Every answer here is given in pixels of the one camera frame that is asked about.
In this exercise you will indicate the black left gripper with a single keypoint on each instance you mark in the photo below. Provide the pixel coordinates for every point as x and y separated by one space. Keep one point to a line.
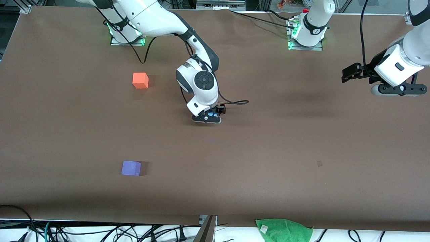
367 69

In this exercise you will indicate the light blue foam block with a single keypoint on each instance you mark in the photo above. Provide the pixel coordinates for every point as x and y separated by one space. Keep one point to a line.
212 115

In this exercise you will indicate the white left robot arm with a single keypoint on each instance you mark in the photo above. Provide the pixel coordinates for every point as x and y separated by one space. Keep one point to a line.
315 20

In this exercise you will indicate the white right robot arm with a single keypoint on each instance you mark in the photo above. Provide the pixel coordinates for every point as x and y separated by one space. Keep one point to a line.
151 16

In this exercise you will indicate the orange foam block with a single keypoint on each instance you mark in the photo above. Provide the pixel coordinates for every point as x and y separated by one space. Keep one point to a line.
139 80

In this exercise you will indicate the purple foam block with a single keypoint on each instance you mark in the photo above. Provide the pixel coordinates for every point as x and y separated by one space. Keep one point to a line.
130 168

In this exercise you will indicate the brown table cover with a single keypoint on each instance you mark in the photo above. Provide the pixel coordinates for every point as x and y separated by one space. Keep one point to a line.
235 151

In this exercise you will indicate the orange plastic toy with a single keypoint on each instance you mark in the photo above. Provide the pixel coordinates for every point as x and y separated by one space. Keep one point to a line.
281 4

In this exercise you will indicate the green cloth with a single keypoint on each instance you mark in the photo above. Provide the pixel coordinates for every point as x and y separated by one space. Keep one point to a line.
285 232

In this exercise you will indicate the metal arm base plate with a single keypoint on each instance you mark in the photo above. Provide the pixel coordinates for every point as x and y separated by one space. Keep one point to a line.
315 48
116 43

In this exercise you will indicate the grey metal bracket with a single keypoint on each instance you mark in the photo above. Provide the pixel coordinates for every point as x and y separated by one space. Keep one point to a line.
408 18

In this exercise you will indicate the aluminium frame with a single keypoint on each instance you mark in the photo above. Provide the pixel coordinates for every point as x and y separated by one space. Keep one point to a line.
220 4

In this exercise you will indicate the grey metal post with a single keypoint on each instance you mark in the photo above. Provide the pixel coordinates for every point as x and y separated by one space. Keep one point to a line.
209 232

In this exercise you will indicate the aluminium frame bar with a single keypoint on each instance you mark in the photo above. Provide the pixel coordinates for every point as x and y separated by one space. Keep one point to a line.
26 7

